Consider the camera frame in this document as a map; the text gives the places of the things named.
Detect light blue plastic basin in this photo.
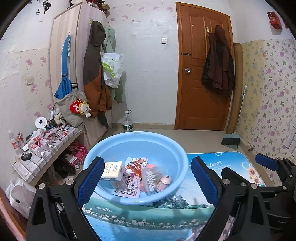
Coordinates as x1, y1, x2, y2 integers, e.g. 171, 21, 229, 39
83, 132, 189, 206

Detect white face tissue box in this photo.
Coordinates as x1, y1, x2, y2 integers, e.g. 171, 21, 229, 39
101, 161, 125, 181

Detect cotton swabs bag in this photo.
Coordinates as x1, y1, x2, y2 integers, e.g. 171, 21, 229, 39
142, 167, 163, 195

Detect white pink wipes pack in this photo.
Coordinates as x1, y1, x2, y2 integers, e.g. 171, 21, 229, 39
111, 175, 142, 198

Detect small white purple bottle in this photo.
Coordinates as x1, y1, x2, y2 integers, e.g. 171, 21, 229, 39
125, 168, 133, 177

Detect clear toothpick box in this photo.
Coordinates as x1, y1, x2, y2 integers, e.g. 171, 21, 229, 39
110, 178, 128, 192

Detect blue grey shoulder bag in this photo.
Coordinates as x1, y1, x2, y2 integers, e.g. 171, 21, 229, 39
54, 35, 87, 128

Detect grey dustpan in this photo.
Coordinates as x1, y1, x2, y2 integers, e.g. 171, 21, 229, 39
221, 132, 240, 150

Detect white plastic bag on floor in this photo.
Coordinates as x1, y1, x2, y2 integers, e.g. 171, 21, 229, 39
5, 178, 36, 219

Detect rolled beige mat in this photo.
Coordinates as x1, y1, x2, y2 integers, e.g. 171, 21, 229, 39
226, 43, 243, 134

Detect printed nature table mat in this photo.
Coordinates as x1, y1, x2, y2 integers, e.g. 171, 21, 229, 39
82, 152, 265, 240

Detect brown wooden door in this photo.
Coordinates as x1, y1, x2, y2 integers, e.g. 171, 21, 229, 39
175, 3, 233, 131

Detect small clear water bottle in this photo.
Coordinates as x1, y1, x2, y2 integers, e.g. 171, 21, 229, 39
9, 130, 22, 156

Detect white tape roll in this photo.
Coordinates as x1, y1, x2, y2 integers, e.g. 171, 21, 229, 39
35, 116, 48, 129

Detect dark brown hanging jacket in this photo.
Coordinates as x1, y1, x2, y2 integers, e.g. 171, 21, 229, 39
202, 25, 235, 97

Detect red yellow plush charm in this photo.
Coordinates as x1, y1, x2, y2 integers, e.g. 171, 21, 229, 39
69, 98, 91, 118

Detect large water bottle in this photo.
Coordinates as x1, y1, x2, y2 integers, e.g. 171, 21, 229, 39
122, 110, 133, 131

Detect brown orange hanging coat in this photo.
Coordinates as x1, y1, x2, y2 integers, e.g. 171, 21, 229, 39
83, 21, 112, 128

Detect light green hanging jacket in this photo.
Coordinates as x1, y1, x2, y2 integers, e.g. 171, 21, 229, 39
101, 25, 126, 103

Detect red fire alarm box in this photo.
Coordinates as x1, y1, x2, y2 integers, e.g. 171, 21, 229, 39
267, 11, 282, 30

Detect white green plastic bag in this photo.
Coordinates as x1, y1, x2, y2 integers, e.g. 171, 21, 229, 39
101, 53, 125, 89

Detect white light switch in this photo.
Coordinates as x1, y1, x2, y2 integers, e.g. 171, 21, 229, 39
161, 37, 168, 44

